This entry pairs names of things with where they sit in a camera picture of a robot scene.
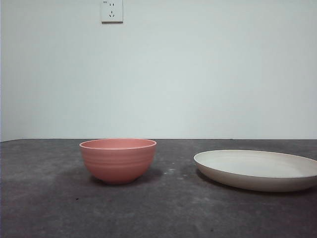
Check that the red ribbed bowl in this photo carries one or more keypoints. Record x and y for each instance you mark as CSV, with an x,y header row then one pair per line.
x,y
116,163

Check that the white wall socket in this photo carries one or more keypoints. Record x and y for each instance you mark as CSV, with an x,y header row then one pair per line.
x,y
112,18

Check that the white shallow plate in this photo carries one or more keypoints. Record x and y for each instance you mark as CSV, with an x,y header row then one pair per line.
x,y
247,168

